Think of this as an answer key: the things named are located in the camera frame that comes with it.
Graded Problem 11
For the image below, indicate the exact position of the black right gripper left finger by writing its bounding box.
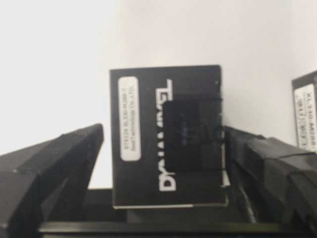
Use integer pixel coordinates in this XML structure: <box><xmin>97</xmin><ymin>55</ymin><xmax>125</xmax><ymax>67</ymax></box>
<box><xmin>0</xmin><ymin>123</ymin><xmax>104</xmax><ymax>238</ymax></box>

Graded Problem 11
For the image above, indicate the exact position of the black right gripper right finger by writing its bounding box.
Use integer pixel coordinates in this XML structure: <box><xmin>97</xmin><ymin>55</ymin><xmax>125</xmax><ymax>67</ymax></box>
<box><xmin>224</xmin><ymin>127</ymin><xmax>317</xmax><ymax>223</ymax></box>

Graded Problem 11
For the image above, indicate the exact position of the black Dynamixel box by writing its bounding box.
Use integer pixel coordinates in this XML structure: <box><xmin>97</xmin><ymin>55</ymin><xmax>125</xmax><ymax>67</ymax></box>
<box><xmin>109</xmin><ymin>65</ymin><xmax>230</xmax><ymax>209</ymax></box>

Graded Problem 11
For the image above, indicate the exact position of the black box on white base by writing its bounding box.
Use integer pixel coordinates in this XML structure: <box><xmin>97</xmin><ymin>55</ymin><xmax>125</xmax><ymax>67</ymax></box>
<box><xmin>292</xmin><ymin>71</ymin><xmax>317</xmax><ymax>152</ymax></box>

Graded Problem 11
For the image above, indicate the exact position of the white base sheet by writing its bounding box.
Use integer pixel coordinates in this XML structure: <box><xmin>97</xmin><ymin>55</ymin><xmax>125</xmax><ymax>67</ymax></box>
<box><xmin>0</xmin><ymin>0</ymin><xmax>317</xmax><ymax>188</ymax></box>

